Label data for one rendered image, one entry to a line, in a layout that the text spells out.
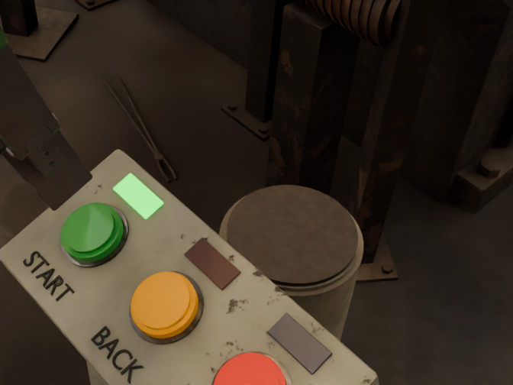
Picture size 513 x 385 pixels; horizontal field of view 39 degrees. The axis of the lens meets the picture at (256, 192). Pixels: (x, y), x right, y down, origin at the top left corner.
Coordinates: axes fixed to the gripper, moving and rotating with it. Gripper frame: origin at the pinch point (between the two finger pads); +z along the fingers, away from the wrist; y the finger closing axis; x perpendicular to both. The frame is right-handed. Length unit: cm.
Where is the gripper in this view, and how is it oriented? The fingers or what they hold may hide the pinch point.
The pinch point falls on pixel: (40, 154)
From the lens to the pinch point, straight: 40.7
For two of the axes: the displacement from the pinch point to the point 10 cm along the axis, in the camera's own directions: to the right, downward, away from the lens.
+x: -7.0, 6.7, -2.4
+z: 2.0, 5.1, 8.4
